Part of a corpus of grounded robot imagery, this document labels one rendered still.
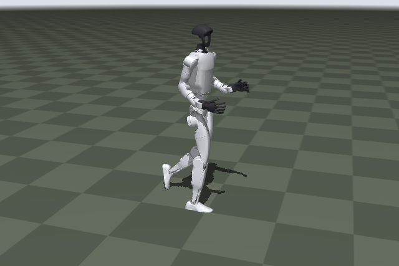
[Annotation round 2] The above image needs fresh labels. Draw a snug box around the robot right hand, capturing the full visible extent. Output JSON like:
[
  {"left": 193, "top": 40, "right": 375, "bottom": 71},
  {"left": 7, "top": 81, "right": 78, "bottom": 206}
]
[{"left": 198, "top": 98, "right": 226, "bottom": 114}]

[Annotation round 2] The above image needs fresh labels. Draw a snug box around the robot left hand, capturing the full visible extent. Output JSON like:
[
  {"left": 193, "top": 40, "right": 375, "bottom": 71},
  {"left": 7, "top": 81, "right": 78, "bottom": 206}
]
[{"left": 227, "top": 79, "right": 249, "bottom": 93}]

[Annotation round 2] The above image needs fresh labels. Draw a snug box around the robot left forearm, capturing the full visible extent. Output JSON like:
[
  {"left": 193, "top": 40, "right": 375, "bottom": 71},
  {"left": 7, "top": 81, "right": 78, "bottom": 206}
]
[{"left": 213, "top": 77, "right": 233, "bottom": 94}]

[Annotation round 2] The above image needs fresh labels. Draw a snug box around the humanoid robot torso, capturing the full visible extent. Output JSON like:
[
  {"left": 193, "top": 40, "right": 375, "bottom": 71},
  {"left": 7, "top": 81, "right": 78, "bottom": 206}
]
[{"left": 188, "top": 47, "right": 214, "bottom": 117}]

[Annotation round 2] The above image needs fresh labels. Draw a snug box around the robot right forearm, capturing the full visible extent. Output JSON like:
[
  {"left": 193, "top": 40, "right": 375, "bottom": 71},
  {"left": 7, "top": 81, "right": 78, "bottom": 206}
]
[{"left": 178, "top": 83, "right": 202, "bottom": 109}]

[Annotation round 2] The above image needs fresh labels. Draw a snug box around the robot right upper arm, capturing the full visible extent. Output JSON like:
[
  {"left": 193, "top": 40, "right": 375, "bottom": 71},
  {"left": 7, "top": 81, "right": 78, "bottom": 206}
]
[{"left": 178, "top": 55, "right": 199, "bottom": 90}]

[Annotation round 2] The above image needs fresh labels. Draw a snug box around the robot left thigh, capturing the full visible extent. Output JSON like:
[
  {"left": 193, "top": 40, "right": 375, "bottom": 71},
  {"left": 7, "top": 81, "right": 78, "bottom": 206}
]
[{"left": 190, "top": 111, "right": 213, "bottom": 158}]

